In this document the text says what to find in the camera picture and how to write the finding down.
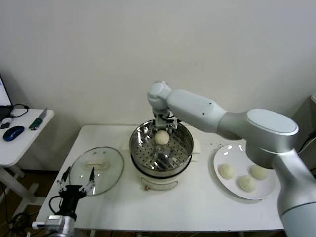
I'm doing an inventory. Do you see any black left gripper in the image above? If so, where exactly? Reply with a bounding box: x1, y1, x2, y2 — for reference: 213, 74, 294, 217
57, 166, 96, 216

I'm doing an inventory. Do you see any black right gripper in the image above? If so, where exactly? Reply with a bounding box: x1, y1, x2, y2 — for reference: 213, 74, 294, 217
154, 117, 179, 136

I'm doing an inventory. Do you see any white steamed baozi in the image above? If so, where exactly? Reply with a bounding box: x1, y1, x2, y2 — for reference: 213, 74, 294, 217
237, 175, 257, 192
154, 130, 170, 145
250, 164, 269, 180
218, 163, 236, 179

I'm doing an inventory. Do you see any round glass pot lid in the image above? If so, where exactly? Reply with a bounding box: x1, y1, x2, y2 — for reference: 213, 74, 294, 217
69, 146, 124, 196

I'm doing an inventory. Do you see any stainless steel steamer basket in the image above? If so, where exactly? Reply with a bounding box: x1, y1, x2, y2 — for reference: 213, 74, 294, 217
128, 119, 194, 177

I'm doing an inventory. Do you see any white electric cooking pot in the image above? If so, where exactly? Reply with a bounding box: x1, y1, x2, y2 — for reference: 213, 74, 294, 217
121, 136, 201, 192

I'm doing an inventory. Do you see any white side table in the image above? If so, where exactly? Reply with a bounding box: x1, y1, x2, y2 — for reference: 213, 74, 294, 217
0, 108, 54, 218

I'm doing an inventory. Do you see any white round plate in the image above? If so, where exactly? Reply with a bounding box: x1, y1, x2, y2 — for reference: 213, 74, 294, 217
212, 144, 276, 200

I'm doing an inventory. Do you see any blue computer mouse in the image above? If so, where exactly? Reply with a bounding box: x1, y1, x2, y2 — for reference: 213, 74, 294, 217
2, 126, 25, 143

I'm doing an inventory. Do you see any black laptop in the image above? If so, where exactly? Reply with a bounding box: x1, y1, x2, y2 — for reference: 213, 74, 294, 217
0, 75, 13, 121

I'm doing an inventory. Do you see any white cabinet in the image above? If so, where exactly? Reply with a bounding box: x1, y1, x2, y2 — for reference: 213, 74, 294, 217
292, 95, 316, 173

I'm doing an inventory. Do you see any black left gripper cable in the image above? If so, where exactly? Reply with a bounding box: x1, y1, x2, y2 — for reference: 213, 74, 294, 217
48, 195, 62, 215

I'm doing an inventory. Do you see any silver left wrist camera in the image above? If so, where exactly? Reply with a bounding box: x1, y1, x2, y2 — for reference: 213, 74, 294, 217
32, 214, 66, 229

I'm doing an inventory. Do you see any green handled knife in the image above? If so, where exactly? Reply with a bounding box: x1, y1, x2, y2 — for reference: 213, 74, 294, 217
28, 108, 47, 131

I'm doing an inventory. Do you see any thin black looped cable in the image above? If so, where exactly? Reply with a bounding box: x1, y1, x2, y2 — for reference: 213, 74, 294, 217
9, 104, 29, 119

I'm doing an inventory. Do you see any black plugged power cable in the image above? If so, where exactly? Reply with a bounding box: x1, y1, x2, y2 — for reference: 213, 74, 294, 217
297, 129, 316, 155

